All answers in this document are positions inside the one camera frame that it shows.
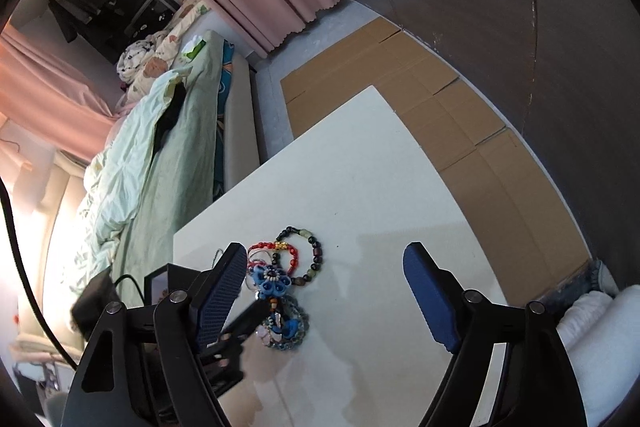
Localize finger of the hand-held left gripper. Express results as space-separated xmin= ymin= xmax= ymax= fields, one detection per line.
xmin=220 ymin=301 xmax=269 ymax=344

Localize dark bead bracelet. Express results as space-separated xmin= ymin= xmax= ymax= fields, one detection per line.
xmin=274 ymin=226 xmax=327 ymax=289

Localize black jewelry box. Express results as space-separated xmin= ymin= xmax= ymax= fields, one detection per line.
xmin=144 ymin=263 xmax=203 ymax=305

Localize green tissue box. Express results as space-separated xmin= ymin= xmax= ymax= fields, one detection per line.
xmin=181 ymin=36 xmax=207 ymax=60

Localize green bed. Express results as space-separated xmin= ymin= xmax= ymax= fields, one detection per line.
xmin=90 ymin=31 xmax=262 ymax=308

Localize person's white trouser leg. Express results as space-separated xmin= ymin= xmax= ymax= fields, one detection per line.
xmin=555 ymin=286 xmax=640 ymax=427

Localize light green duvet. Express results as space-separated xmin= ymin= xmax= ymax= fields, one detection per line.
xmin=65 ymin=68 xmax=193 ymax=303

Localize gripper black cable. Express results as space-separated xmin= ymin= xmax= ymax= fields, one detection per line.
xmin=111 ymin=274 xmax=147 ymax=309
xmin=0 ymin=179 xmax=82 ymax=369

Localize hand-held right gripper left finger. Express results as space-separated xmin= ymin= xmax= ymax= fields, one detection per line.
xmin=60 ymin=243 xmax=248 ymax=427

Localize blue flower ornament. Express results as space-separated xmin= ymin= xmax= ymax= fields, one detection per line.
xmin=246 ymin=259 xmax=292 ymax=299

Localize beige headboard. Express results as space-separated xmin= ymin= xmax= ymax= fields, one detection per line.
xmin=12 ymin=151 xmax=103 ymax=358

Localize hanging black clothes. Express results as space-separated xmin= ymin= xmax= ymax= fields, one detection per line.
xmin=49 ymin=0 xmax=108 ymax=44

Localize black garment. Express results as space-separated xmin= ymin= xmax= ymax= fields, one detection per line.
xmin=153 ymin=81 xmax=187 ymax=154

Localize blue grey bead bracelet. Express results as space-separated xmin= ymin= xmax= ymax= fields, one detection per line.
xmin=256 ymin=297 xmax=309 ymax=352

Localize floral bear blanket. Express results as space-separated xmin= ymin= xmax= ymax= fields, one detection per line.
xmin=120 ymin=0 xmax=210 ymax=104

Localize red bead bracelet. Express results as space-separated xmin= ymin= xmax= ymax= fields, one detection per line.
xmin=247 ymin=241 xmax=302 ymax=280

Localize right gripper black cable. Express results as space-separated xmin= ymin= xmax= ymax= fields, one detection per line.
xmin=0 ymin=179 xmax=82 ymax=369

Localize white black spotted blanket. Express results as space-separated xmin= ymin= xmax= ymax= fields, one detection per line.
xmin=116 ymin=41 xmax=157 ymax=82

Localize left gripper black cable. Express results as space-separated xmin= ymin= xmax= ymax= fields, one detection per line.
xmin=111 ymin=274 xmax=147 ymax=309

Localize flattened cardboard sheet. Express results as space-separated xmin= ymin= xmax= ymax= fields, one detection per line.
xmin=280 ymin=17 xmax=592 ymax=308

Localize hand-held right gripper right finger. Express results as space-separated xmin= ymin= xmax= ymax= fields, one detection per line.
xmin=403 ymin=242 xmax=588 ymax=427

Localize grey denim cloth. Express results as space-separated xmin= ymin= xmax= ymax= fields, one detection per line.
xmin=575 ymin=258 xmax=622 ymax=304

